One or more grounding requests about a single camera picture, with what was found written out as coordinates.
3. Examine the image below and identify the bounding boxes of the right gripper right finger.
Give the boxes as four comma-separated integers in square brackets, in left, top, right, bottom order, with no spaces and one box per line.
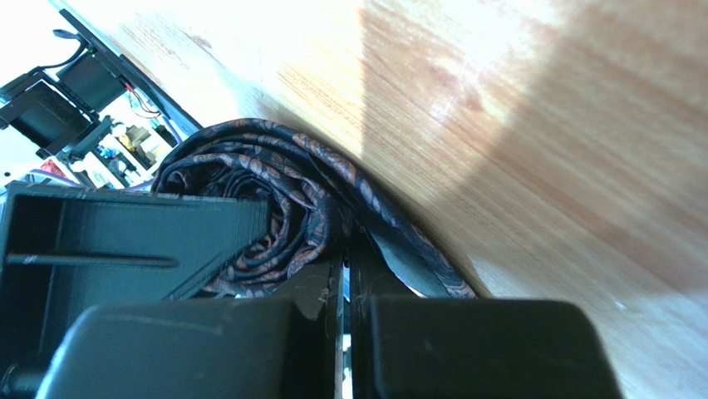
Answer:
[348,238,425,398]

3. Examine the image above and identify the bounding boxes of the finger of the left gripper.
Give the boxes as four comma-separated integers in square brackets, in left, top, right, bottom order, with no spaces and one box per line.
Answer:
[1,184,269,369]

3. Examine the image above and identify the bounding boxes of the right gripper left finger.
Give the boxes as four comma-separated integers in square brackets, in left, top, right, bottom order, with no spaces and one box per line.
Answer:
[276,252,344,398]

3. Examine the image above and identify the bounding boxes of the dark paisley tie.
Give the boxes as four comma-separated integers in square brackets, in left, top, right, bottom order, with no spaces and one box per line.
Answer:
[150,118,475,298]

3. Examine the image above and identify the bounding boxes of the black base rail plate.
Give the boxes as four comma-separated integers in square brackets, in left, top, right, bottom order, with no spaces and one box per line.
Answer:
[52,1,202,136]

